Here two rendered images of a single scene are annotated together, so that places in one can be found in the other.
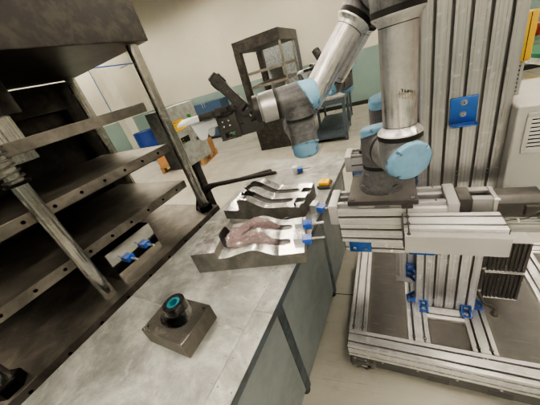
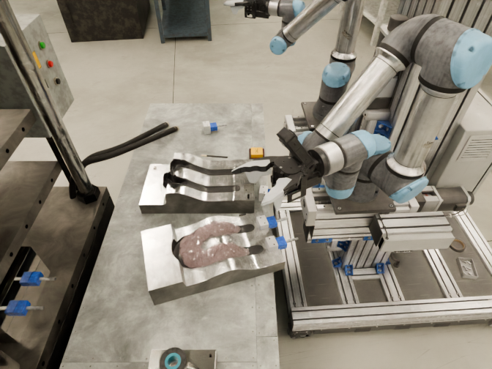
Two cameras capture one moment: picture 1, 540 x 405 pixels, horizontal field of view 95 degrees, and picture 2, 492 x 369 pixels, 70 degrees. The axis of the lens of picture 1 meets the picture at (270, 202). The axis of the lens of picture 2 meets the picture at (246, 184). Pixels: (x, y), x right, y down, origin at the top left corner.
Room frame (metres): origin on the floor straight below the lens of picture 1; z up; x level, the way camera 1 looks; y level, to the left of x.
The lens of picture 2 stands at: (0.27, 0.44, 2.00)
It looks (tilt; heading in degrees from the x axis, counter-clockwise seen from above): 46 degrees down; 326
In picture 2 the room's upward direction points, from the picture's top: straight up
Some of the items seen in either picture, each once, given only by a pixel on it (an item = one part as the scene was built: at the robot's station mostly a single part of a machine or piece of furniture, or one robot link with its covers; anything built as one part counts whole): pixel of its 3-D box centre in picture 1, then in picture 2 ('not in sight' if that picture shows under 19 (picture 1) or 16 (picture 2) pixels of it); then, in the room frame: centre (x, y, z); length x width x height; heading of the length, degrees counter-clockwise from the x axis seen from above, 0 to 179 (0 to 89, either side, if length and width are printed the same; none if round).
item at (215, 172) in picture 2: (267, 191); (201, 176); (1.30, 0.00, 0.92); 0.35 x 0.16 x 0.09; 56
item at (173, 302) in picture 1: (175, 305); (173, 363); (0.67, 0.43, 0.89); 0.08 x 0.08 x 0.04
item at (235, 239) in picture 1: (250, 231); (212, 241); (0.97, 0.13, 0.90); 0.26 x 0.18 x 0.08; 74
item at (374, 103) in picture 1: (382, 108); (334, 81); (1.22, -0.67, 1.20); 0.13 x 0.12 x 0.14; 124
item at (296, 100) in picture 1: (296, 99); (350, 149); (0.68, -0.15, 1.43); 0.11 x 0.08 x 0.09; 86
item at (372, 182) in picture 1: (380, 173); (360, 179); (0.79, -0.42, 1.09); 0.15 x 0.15 x 0.10
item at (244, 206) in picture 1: (267, 198); (198, 181); (1.31, 0.00, 0.87); 0.50 x 0.26 x 0.14; 56
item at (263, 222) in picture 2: (309, 223); (273, 221); (0.95, -0.15, 0.85); 0.13 x 0.05 x 0.05; 74
